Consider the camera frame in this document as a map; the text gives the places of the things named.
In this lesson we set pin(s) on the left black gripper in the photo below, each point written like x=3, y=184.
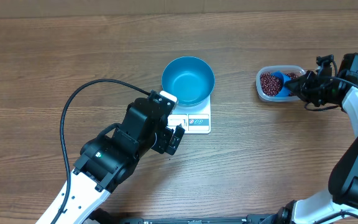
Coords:
x=165, y=135

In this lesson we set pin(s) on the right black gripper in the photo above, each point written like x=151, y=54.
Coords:
x=302, y=86

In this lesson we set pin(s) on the blue plastic measuring scoop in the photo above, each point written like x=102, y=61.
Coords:
x=284, y=91

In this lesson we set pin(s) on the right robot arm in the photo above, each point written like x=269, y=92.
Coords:
x=340, y=199

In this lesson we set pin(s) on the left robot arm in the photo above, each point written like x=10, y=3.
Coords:
x=109, y=159

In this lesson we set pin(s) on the white digital kitchen scale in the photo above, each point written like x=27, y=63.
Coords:
x=193, y=119

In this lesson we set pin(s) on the teal blue bowl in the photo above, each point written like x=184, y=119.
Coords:
x=190, y=79

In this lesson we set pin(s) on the clear plastic food container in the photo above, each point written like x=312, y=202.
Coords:
x=284, y=69

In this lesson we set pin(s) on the red adzuki beans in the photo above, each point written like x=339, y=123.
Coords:
x=271, y=85

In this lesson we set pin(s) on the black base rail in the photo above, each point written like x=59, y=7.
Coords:
x=103, y=217

